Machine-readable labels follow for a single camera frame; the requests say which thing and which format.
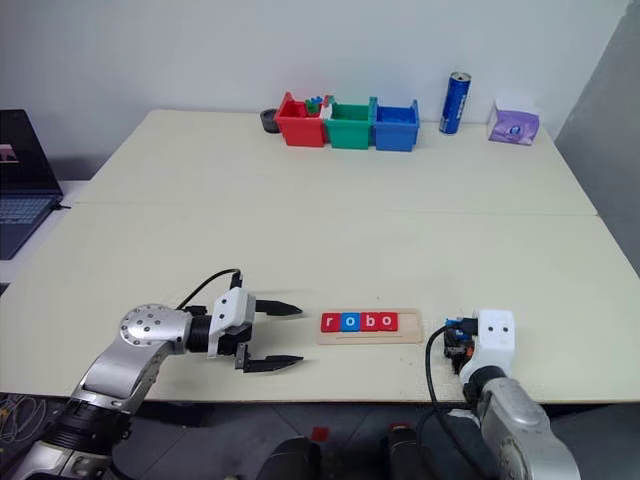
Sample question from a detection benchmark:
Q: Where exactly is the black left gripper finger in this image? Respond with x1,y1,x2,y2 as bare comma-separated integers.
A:
234,343,306,376
253,298,305,318

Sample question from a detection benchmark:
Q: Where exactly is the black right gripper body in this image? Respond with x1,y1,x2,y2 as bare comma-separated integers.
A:
442,328,481,376

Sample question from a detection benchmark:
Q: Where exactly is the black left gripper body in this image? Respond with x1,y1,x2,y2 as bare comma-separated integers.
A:
217,322,255,358

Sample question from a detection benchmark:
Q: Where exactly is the wooden letter tray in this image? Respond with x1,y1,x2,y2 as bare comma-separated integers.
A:
315,307,425,347

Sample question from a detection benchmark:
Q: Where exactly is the dark rounded shape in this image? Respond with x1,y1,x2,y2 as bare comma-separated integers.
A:
386,424,451,480
259,435,324,480

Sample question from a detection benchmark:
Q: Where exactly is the red plastic bin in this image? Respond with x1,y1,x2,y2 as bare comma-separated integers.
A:
274,90,332,150

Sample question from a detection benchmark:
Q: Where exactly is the dark grey round holder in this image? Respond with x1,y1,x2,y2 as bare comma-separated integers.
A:
259,107,282,135

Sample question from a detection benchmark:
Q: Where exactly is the green plastic bin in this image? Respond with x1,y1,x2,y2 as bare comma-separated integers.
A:
323,95,378,151

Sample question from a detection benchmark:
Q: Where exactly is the blue plastic bin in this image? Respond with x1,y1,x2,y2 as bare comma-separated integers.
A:
371,97,422,153

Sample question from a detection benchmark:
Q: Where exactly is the purple tissue box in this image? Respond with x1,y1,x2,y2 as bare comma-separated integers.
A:
487,97,542,148

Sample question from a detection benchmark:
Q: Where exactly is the tall blue drink can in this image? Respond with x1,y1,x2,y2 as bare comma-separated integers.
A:
438,70,474,137

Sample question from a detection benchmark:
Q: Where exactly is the dark open laptop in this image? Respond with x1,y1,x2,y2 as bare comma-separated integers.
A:
0,109,66,262

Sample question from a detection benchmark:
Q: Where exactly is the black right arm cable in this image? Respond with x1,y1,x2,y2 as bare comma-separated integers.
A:
416,323,482,480

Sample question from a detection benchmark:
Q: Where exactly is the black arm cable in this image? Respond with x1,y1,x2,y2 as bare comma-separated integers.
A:
175,269,244,312
416,323,482,480

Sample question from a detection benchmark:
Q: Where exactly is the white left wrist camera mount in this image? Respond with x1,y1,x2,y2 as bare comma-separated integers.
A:
205,289,258,359

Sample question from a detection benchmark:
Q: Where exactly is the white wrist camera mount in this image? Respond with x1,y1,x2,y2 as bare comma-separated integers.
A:
458,308,517,387
205,289,258,359

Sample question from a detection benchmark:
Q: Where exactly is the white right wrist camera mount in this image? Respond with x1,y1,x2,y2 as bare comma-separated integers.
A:
458,308,517,387

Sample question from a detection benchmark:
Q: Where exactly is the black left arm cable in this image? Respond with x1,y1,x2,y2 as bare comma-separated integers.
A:
175,269,244,312

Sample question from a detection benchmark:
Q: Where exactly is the white loose cable bundle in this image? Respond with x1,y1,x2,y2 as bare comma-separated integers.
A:
0,393,52,445

